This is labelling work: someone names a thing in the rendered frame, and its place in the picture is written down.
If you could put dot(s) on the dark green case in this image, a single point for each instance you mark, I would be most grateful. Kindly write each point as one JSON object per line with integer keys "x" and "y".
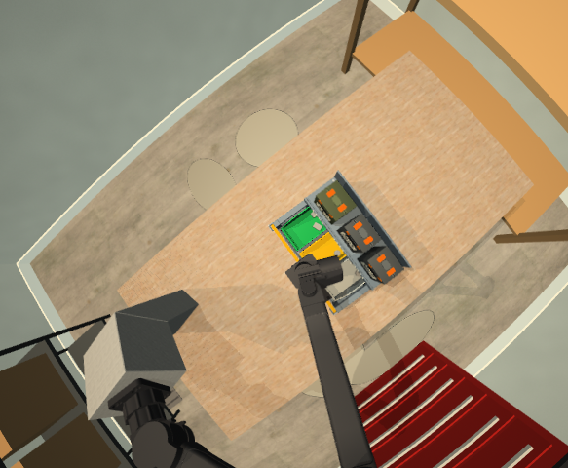
{"x": 334, "y": 202}

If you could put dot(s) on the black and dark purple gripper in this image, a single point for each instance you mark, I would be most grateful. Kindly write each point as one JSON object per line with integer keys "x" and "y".
{"x": 309, "y": 258}

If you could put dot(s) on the grey metal shelf rack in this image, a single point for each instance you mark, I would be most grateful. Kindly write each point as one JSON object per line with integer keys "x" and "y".
{"x": 361, "y": 208}

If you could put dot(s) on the yellow open bin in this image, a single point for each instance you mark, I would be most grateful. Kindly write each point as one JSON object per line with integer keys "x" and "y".
{"x": 323, "y": 247}

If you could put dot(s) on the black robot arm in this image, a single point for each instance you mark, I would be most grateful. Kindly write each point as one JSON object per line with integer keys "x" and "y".
{"x": 156, "y": 444}

